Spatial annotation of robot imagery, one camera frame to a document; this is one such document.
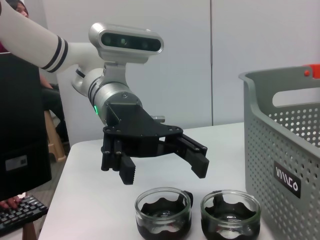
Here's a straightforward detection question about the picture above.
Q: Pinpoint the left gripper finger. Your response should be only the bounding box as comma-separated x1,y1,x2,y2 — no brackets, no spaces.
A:
159,132,211,180
100,136,138,186

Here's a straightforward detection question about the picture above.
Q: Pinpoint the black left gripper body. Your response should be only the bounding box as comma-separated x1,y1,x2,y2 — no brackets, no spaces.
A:
102,100,184,159

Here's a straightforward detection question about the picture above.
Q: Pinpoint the glass teacup black sleeve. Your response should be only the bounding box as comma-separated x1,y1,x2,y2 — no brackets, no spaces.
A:
134,186,195,240
199,189,262,240

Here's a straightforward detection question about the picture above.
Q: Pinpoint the grey perforated storage bin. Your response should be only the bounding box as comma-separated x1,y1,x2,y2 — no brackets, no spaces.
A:
238,65,320,240

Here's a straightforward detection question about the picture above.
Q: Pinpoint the bystander hand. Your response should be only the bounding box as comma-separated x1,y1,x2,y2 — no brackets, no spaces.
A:
0,196,22,210

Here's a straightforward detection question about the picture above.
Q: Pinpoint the wooden stool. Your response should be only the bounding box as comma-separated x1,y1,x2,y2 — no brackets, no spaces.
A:
43,109,68,164

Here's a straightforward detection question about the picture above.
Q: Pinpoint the seated person pink shirt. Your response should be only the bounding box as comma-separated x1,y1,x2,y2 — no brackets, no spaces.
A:
0,0,70,145

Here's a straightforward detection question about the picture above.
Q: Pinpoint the black keyboard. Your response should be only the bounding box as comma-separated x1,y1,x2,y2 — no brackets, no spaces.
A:
0,194,50,237

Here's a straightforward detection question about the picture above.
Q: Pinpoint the black computer monitor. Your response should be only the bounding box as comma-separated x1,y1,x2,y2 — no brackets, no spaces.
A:
0,52,53,202

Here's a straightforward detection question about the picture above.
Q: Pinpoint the orange bin handle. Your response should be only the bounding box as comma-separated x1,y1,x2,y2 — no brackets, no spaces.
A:
301,63,320,80

